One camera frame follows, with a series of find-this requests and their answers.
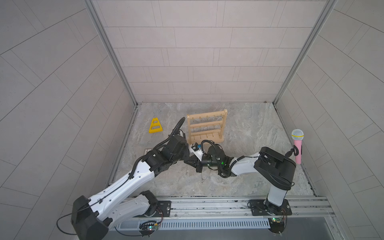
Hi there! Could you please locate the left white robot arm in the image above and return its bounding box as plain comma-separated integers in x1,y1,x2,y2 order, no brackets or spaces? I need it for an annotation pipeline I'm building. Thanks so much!
69,117,190,240

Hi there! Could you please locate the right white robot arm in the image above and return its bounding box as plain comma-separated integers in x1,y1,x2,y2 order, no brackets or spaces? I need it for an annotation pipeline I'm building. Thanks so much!
184,140,302,216

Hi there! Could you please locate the wooden jewelry display stand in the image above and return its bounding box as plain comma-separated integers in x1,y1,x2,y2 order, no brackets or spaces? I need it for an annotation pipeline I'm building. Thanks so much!
187,110,228,145

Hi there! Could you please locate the small card box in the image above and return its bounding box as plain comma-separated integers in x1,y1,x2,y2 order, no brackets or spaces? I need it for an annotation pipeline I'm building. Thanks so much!
144,149,152,155

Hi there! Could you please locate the yellow triangular plastic piece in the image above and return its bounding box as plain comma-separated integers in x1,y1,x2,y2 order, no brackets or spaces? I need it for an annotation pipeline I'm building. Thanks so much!
149,118,163,134

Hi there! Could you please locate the white ventilation grille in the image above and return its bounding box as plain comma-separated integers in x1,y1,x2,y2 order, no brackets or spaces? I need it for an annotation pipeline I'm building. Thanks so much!
116,218,271,231

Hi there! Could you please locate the left green circuit board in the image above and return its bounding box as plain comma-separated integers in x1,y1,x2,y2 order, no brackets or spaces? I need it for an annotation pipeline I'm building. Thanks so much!
139,221,160,237

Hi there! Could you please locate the green circuit board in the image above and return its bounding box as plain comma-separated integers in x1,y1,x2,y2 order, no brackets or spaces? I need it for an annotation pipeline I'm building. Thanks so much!
139,221,160,237
268,218,286,235

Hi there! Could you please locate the pink toy microphone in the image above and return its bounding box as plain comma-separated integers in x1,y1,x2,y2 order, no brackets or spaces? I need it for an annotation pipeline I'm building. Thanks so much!
291,129,304,165

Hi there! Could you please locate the right green circuit board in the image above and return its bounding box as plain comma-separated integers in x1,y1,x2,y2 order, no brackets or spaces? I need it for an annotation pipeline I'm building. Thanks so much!
268,218,286,235

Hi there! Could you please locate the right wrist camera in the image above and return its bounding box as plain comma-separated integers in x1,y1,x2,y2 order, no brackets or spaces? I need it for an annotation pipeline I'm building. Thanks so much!
189,143,205,162

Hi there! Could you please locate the aluminium mounting rail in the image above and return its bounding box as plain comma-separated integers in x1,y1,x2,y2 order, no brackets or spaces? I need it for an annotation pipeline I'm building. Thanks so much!
119,196,334,221

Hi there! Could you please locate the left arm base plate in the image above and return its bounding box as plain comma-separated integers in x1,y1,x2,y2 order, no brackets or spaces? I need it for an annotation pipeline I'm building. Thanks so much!
135,201,172,218

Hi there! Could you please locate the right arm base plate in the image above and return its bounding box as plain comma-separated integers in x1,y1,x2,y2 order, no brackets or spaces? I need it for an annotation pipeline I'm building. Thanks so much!
247,199,292,217

